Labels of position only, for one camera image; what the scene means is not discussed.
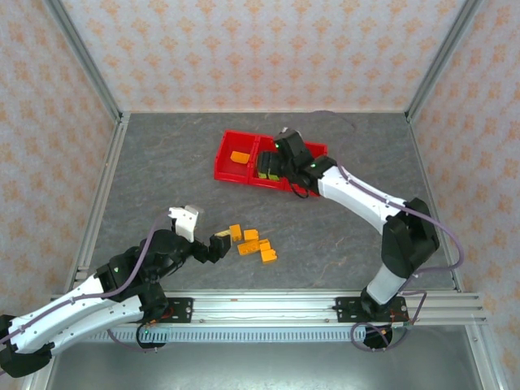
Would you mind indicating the aluminium upright post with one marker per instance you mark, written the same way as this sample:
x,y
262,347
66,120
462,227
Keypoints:
x,y
440,61
87,61

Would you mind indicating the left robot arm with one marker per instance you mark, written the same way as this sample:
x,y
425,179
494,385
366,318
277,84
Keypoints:
x,y
61,321

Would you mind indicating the aluminium frame leg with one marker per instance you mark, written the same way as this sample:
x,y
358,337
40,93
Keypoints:
x,y
485,357
38,384

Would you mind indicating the aluminium side rail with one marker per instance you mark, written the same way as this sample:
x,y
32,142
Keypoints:
x,y
100,203
423,162

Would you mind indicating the small orange lego brick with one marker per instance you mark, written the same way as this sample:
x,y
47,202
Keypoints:
x,y
251,234
265,245
269,256
236,232

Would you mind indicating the long orange lego brick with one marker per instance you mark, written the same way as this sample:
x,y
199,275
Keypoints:
x,y
248,246
239,157

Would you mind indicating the wide aluminium base rail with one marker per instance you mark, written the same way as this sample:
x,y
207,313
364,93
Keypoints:
x,y
264,308

